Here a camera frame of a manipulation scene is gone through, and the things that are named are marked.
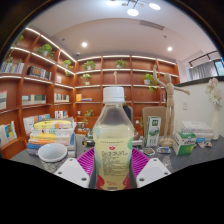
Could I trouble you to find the grey curtain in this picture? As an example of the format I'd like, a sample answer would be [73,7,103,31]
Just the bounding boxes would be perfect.
[188,60,218,82]

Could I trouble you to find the recessed ceiling lights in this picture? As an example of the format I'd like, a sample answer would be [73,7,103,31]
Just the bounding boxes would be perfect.
[80,40,175,53]

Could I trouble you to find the wooden shelf unit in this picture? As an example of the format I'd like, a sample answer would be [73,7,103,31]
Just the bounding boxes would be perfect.
[0,26,181,161]

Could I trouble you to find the brown chair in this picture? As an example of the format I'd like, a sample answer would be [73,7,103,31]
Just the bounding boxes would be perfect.
[142,105,168,138]

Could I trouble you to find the window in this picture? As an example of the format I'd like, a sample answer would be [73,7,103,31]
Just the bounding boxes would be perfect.
[212,58,224,77]

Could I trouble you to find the white mug with grey triangles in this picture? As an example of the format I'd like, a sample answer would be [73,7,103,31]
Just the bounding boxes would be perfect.
[36,142,70,175]

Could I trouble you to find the ceiling air vent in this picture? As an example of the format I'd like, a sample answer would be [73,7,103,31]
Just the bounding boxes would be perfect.
[138,19,165,31]

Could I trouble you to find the stack of dark books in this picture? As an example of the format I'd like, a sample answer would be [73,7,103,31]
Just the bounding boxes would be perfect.
[81,127,146,148]

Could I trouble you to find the branched ceiling lamp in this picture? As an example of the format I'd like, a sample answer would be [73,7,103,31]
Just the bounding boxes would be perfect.
[106,0,162,17]

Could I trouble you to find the green and white box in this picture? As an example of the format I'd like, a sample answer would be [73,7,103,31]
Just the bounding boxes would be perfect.
[172,131,198,156]

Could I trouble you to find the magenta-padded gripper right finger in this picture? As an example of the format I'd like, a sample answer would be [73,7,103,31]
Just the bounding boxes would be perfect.
[131,147,172,189]

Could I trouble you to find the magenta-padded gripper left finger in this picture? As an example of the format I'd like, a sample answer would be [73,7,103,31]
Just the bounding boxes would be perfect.
[53,147,97,190]

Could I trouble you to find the white vase with pale flowers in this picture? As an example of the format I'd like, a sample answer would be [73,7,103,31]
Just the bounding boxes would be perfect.
[204,77,224,141]

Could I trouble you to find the wooden artist mannequin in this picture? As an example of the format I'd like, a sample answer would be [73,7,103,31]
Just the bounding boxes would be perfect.
[152,64,191,148]

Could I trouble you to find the black track light rail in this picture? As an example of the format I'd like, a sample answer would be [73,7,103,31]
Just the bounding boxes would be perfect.
[187,49,223,68]

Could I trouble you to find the stack of colourful books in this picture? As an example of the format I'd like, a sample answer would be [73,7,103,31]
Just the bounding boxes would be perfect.
[26,116,78,157]

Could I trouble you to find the clear bottle with pale drink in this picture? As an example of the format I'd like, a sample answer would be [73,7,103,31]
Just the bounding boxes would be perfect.
[92,86,136,192]

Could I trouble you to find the dark office chair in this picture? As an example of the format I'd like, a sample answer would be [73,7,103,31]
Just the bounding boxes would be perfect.
[122,102,135,125]

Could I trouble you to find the tall green and white carton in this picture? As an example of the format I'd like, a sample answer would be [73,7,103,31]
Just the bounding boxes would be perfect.
[144,115,162,148]

